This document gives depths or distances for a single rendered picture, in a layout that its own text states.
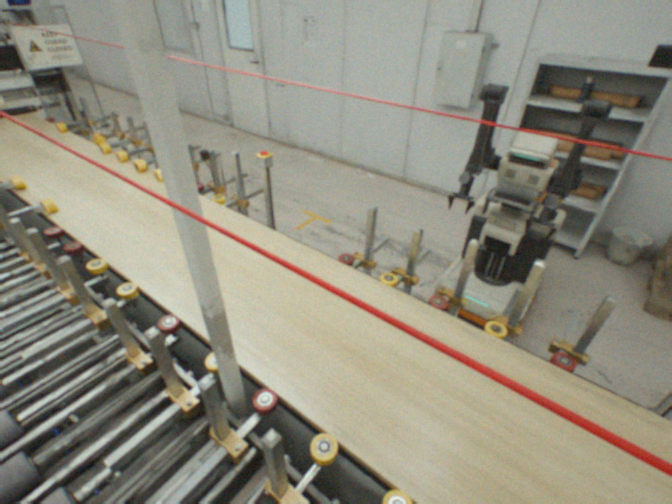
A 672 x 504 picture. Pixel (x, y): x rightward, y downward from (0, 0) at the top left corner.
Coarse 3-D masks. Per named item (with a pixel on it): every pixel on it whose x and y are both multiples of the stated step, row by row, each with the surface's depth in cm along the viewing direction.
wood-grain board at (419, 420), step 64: (0, 128) 322; (64, 192) 231; (128, 192) 233; (128, 256) 180; (256, 256) 182; (320, 256) 183; (192, 320) 147; (256, 320) 148; (320, 320) 148; (448, 320) 150; (320, 384) 125; (384, 384) 125; (448, 384) 126; (576, 384) 127; (384, 448) 108; (448, 448) 109; (512, 448) 109; (576, 448) 110
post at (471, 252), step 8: (472, 240) 151; (472, 248) 150; (472, 256) 152; (464, 264) 157; (472, 264) 157; (464, 272) 158; (464, 280) 160; (456, 288) 165; (464, 288) 164; (456, 296) 167; (448, 312) 175; (456, 312) 173
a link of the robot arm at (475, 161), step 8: (504, 88) 171; (504, 96) 172; (488, 104) 176; (496, 104) 175; (488, 112) 178; (488, 120) 180; (480, 128) 184; (488, 128) 183; (480, 136) 186; (480, 144) 188; (472, 152) 192; (480, 152) 190; (472, 160) 194; (480, 160) 193; (472, 168) 196
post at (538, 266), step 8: (536, 264) 137; (544, 264) 137; (536, 272) 139; (528, 280) 142; (536, 280) 140; (528, 288) 144; (520, 296) 148; (528, 296) 145; (520, 304) 149; (512, 312) 153; (520, 312) 151; (512, 320) 155
